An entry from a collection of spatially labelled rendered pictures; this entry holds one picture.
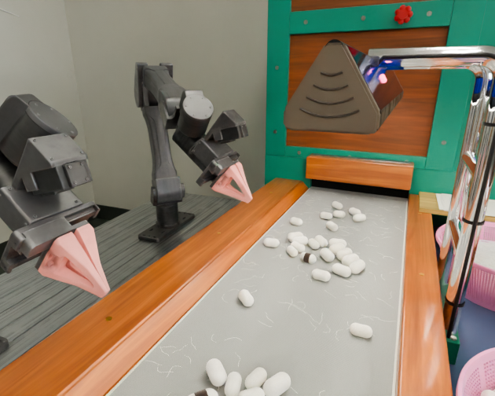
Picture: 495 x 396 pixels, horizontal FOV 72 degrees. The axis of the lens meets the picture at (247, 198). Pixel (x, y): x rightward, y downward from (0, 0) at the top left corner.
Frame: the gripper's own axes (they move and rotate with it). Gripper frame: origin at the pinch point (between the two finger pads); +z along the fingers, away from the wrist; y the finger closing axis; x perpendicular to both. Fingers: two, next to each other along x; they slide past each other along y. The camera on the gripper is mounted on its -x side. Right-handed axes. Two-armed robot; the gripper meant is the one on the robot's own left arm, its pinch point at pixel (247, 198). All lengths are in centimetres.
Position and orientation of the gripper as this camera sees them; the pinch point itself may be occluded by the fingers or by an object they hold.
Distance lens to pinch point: 69.3
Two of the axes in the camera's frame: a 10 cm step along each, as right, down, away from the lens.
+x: -5.8, 6.3, 5.1
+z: 6.9, 7.2, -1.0
